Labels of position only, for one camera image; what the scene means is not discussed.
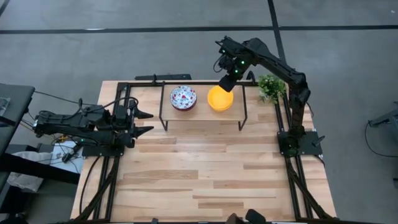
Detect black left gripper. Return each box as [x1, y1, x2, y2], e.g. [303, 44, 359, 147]
[124, 99, 155, 149]

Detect floral mini bowl red outside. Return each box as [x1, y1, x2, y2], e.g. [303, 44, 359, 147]
[169, 85, 198, 110]
[171, 105, 197, 112]

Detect wooden shelf black metal legs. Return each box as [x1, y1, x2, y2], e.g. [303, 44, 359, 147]
[159, 81, 249, 132]

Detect small green potted plant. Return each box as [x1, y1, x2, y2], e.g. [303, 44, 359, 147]
[257, 73, 287, 105]

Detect black bar-shaped device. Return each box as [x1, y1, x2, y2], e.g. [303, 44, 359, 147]
[134, 73, 193, 82]

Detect white printed paper sheet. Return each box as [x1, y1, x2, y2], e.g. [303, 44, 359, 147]
[49, 140, 84, 174]

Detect black furniture beam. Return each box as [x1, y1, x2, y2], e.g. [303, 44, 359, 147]
[0, 152, 81, 185]

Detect black desk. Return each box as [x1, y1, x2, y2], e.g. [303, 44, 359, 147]
[0, 83, 36, 156]

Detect white crumpled cloth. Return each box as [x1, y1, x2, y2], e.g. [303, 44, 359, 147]
[6, 151, 53, 193]

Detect person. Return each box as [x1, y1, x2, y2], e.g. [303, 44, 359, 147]
[226, 208, 267, 224]

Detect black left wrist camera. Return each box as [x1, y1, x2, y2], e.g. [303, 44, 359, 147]
[114, 104, 129, 124]

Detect black metal rig frame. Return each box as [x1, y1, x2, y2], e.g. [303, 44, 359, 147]
[72, 80, 338, 224]

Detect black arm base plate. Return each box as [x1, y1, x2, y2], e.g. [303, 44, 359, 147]
[277, 129, 324, 157]
[81, 133, 127, 158]

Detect thin black cable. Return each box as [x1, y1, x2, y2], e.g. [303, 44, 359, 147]
[33, 90, 94, 106]

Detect black floor cable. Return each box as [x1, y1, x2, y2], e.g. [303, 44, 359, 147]
[364, 120, 398, 158]

